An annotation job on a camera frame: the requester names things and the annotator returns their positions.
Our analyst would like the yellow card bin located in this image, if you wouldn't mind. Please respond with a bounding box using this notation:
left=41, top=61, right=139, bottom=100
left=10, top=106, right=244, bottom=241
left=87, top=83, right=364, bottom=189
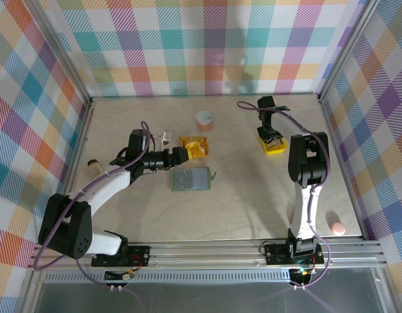
left=259, top=135, right=288, bottom=156

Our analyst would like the yellow snack packet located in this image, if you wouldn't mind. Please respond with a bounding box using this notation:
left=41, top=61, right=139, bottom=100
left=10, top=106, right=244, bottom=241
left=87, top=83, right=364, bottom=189
left=178, top=135, right=210, bottom=160

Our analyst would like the orange tin can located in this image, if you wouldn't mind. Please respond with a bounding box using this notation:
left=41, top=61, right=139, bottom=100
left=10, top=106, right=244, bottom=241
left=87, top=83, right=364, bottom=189
left=195, top=111, right=217, bottom=132

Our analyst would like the small glass jar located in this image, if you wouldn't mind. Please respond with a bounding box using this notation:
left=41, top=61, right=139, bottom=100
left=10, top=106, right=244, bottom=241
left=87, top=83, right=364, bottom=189
left=87, top=158, right=106, bottom=179

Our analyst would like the small circuit board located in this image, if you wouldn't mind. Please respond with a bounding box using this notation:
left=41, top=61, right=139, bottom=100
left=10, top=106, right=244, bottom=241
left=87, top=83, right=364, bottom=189
left=290, top=267, right=314, bottom=284
left=104, top=269, right=136, bottom=282

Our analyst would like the perforated metal strip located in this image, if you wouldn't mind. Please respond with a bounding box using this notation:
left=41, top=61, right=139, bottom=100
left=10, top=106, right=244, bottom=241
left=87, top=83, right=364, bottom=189
left=44, top=273, right=294, bottom=284

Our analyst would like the pink cylinder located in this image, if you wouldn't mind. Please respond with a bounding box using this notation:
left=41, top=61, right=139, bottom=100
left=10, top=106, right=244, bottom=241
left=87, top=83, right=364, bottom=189
left=329, top=220, right=346, bottom=237

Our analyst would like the grey metal sheet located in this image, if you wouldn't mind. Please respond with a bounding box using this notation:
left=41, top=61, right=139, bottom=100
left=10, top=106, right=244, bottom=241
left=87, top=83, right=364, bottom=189
left=23, top=270, right=397, bottom=313

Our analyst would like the aluminium table side rail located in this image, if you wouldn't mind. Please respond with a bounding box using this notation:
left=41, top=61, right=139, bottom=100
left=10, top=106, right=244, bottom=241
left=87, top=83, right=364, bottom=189
left=46, top=99, right=96, bottom=244
left=317, top=94, right=367, bottom=242

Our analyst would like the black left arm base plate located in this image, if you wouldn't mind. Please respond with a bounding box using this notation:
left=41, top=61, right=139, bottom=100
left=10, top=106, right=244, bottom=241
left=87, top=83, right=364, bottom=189
left=91, top=245, right=152, bottom=268

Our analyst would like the aluminium mounting rail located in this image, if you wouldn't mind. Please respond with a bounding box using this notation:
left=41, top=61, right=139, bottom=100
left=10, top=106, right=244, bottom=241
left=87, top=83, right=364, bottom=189
left=27, top=239, right=389, bottom=271

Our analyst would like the aluminium frame post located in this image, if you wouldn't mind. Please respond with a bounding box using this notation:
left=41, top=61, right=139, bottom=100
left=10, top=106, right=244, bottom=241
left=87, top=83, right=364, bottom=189
left=317, top=0, right=383, bottom=104
left=24, top=0, right=94, bottom=106

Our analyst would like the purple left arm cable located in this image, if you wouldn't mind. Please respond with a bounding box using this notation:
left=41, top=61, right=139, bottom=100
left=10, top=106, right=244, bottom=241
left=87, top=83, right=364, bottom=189
left=33, top=121, right=152, bottom=290

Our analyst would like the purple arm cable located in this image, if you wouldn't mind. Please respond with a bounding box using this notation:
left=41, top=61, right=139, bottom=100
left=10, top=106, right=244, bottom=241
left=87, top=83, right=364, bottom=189
left=33, top=121, right=152, bottom=290
left=237, top=100, right=334, bottom=290

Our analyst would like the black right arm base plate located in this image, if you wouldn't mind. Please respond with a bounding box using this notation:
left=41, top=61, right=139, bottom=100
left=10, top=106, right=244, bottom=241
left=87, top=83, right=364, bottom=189
left=264, top=243, right=325, bottom=265

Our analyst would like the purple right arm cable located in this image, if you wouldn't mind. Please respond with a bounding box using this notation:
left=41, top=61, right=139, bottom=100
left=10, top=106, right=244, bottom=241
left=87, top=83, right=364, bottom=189
left=237, top=100, right=334, bottom=290

